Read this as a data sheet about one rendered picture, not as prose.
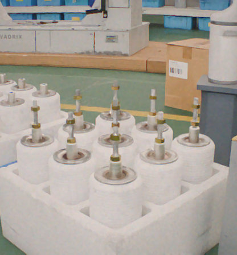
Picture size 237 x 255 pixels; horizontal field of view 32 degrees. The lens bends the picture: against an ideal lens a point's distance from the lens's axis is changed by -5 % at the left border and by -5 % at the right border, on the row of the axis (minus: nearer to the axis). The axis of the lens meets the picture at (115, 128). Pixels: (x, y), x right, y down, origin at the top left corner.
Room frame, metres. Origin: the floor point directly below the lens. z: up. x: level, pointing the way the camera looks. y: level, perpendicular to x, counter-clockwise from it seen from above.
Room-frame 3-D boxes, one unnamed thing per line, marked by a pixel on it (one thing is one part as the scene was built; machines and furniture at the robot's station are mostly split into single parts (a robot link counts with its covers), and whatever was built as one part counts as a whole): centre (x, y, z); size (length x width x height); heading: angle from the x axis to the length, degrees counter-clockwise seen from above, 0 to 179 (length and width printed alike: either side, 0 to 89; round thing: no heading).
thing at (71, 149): (0.78, 0.08, 0.26); 0.02 x 0.02 x 0.03
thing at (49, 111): (1.24, 0.21, 0.16); 0.10 x 0.10 x 0.18
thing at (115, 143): (0.69, 0.00, 0.30); 0.01 x 0.01 x 0.08; 74
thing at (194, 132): (0.86, -0.17, 0.26); 0.02 x 0.02 x 0.03
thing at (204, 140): (0.86, -0.17, 0.25); 0.08 x 0.08 x 0.01
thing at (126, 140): (0.86, 0.00, 0.25); 0.08 x 0.08 x 0.01
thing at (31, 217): (0.86, 0.00, 0.09); 0.39 x 0.39 x 0.18; 45
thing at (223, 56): (1.22, -0.32, 0.39); 0.09 x 0.09 x 0.17; 72
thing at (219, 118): (1.22, -0.32, 0.15); 0.15 x 0.15 x 0.30; 72
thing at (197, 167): (0.86, -0.17, 0.16); 0.10 x 0.10 x 0.18
